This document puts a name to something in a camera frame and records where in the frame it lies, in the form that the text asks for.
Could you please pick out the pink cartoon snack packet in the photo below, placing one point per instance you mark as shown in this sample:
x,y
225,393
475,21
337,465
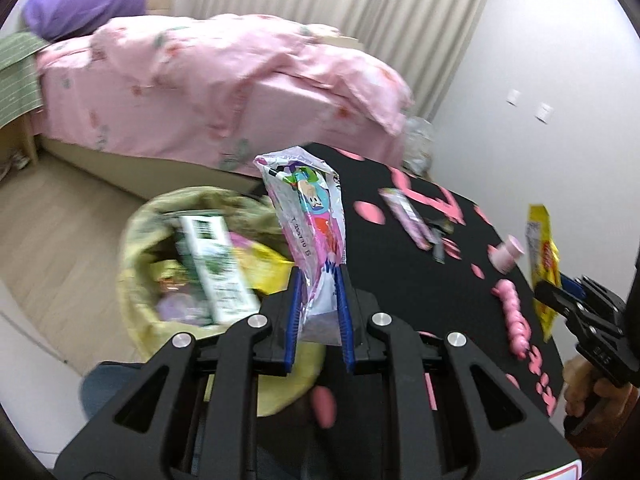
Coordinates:
x,y
310,220

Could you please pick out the yellow snack packet red logo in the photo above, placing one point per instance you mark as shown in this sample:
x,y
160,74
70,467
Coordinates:
x,y
542,255

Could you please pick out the pink floral duvet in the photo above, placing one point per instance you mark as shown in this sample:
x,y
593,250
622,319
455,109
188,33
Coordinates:
x,y
225,60

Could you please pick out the yellow and pink snack packet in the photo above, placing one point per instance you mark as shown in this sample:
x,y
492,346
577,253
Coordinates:
x,y
267,267

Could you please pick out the person's right forearm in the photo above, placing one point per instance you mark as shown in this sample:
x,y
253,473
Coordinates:
x,y
605,442

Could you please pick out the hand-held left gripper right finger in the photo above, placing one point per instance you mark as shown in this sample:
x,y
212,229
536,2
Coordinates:
x,y
345,325

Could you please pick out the purple pillow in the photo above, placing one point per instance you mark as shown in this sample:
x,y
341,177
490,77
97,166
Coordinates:
x,y
85,7

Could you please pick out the white wall switch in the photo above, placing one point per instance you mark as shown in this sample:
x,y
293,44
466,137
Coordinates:
x,y
545,112
513,97

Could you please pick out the white pleated curtain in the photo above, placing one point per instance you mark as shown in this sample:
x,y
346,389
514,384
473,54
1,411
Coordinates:
x,y
375,10

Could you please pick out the purple clear packet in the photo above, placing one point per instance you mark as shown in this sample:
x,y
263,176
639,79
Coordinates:
x,y
180,307

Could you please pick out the green checked cloth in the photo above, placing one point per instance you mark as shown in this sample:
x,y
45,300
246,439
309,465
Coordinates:
x,y
20,80

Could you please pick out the black tablecloth with pink shapes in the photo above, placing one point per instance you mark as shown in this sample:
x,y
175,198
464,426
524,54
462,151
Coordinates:
x,y
390,270

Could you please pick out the white plastic bag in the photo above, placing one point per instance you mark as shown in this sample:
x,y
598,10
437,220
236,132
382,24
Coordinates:
x,y
417,145

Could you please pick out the long pink wrapper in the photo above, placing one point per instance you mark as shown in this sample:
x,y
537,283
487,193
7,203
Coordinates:
x,y
407,215

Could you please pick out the person's blue jeans leg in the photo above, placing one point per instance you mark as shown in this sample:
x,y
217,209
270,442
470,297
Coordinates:
x,y
110,385

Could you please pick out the waste bin with yellow-green liner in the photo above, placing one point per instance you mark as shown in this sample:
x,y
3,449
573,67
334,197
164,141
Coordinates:
x,y
145,220

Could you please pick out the person's right hand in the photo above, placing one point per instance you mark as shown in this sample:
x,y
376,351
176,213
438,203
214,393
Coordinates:
x,y
575,380

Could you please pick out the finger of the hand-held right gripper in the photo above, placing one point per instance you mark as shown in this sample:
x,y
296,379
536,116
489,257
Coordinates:
x,y
555,302
572,286

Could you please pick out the dark wrapper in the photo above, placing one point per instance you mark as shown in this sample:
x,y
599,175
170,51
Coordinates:
x,y
439,245

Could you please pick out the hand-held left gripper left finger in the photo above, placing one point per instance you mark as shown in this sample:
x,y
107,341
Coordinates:
x,y
292,320

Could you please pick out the bed with pink sheet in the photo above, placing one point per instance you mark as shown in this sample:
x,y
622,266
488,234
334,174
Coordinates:
x,y
70,95

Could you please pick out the green and white packet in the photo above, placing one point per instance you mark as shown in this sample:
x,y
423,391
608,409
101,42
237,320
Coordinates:
x,y
220,270

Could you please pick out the pink cup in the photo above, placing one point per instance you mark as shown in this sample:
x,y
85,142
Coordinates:
x,y
505,255

